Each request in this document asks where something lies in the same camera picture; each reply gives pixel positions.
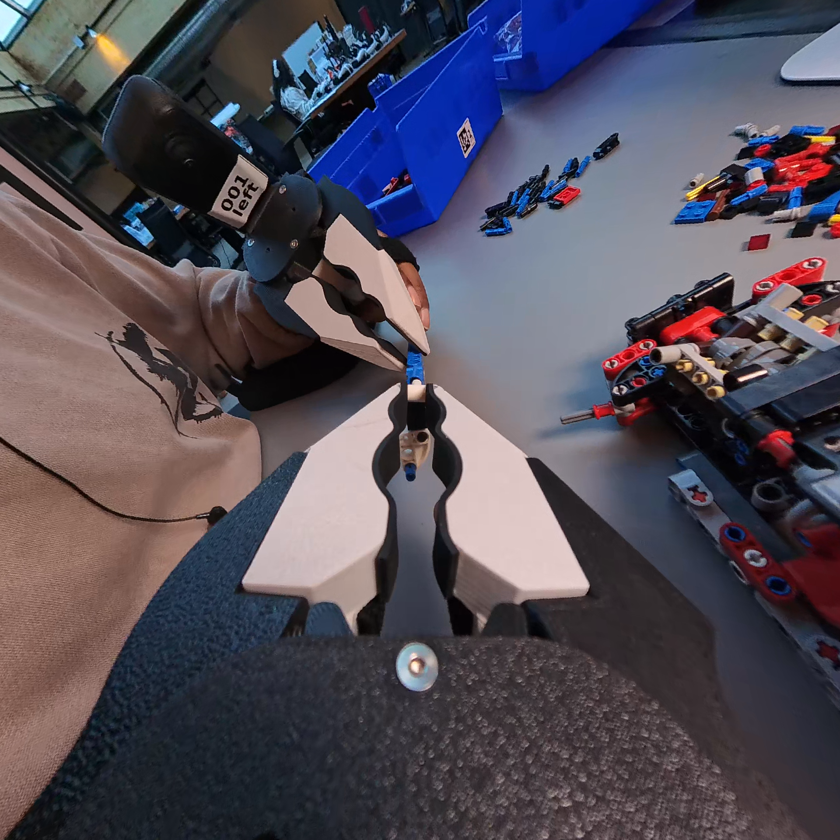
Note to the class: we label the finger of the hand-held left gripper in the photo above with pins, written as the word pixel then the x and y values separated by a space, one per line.
pixel 341 328
pixel 380 282

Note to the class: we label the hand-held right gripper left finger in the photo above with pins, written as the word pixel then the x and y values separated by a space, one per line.
pixel 315 525

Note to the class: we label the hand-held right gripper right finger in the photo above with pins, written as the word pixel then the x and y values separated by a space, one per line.
pixel 518 525

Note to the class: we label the blue and white lego panel assembly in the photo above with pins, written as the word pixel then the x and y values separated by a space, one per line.
pixel 415 367

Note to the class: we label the small white lego connector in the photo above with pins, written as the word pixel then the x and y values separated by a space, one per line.
pixel 417 392

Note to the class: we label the small black lego piece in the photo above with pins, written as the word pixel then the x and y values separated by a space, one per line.
pixel 418 417

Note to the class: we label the white triangular lego beam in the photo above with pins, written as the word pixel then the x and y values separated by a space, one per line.
pixel 415 449

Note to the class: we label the person's left forearm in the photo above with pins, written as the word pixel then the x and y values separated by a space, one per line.
pixel 249 328

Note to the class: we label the pile of blue black lego pins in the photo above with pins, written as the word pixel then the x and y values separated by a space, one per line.
pixel 538 193

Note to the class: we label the partly built lego car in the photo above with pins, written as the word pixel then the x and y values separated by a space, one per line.
pixel 735 394

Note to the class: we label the small red lego tile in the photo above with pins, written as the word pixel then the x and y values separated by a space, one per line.
pixel 758 243

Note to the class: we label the pile of mixed lego pieces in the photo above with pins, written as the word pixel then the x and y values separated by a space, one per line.
pixel 781 177

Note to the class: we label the person's left hand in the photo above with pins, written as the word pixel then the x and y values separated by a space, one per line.
pixel 415 295

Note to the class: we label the black padded wrist rest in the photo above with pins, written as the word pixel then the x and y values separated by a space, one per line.
pixel 308 380

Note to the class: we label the blue plastic parts bin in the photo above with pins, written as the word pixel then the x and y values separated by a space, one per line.
pixel 433 144
pixel 577 39

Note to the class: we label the background wooden desk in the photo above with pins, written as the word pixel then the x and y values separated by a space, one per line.
pixel 354 72

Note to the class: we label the person's torso beige hoodie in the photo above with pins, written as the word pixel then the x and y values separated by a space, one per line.
pixel 85 459

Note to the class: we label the small clear plastic bag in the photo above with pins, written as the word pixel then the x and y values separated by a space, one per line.
pixel 510 33

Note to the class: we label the white book stand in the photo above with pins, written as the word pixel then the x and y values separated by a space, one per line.
pixel 817 59

